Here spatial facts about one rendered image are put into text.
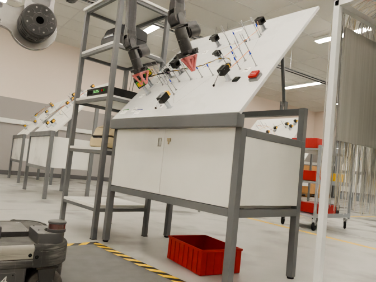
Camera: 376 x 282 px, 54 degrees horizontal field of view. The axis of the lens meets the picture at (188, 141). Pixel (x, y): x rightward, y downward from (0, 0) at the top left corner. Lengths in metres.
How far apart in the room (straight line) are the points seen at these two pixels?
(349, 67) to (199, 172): 0.92
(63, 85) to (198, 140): 7.84
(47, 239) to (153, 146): 1.02
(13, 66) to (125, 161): 7.16
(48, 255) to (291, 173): 1.34
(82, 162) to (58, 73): 4.84
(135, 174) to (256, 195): 0.87
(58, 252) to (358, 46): 1.70
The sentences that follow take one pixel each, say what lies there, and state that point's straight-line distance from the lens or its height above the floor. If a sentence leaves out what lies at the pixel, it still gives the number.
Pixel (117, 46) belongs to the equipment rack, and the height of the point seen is 1.42.
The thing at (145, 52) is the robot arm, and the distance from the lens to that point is 2.22.
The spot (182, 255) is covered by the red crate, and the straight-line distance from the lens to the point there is 2.25.
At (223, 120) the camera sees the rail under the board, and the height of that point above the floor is 0.83.
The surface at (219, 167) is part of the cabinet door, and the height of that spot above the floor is 0.59.
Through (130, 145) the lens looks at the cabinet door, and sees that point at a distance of 2.51.
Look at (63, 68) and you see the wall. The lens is 9.72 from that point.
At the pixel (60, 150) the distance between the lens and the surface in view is 5.03.
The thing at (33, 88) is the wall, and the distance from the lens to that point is 9.47.
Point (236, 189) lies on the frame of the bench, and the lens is 1.79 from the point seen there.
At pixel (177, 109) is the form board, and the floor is 0.91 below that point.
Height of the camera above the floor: 0.58
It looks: 4 degrees up
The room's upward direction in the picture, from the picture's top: 6 degrees clockwise
